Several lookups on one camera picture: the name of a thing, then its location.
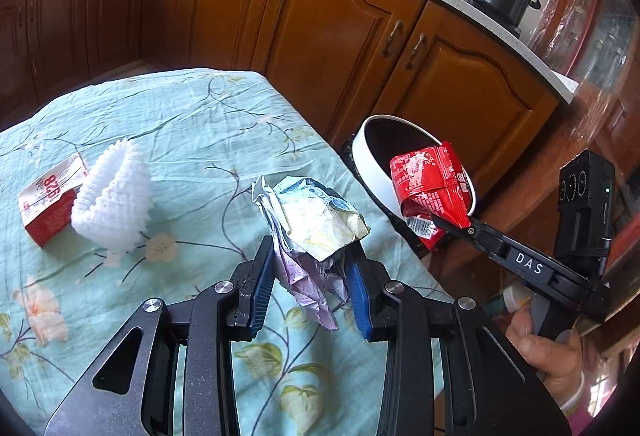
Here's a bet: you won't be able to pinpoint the white foam fruit net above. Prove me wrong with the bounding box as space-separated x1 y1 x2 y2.
70 139 152 253

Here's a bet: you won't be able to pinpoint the green floral tablecloth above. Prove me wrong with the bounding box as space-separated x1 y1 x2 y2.
1 69 442 435

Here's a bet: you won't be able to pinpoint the pastel wrapper wad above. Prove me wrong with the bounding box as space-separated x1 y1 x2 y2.
252 176 370 331

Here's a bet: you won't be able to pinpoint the red white carton box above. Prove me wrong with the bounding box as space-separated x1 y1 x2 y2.
17 153 88 248

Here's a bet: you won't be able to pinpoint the white rimmed black trash bin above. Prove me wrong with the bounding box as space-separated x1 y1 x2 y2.
352 115 476 249

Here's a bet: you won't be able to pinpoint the red snack bag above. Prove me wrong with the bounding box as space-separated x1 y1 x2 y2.
390 141 474 251

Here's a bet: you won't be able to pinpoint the wooden kitchen base cabinets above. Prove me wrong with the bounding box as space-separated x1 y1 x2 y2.
1 0 572 195

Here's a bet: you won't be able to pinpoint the person's right hand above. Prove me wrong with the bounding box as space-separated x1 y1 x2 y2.
506 307 584 406

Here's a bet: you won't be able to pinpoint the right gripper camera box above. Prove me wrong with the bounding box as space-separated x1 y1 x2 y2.
553 149 614 281

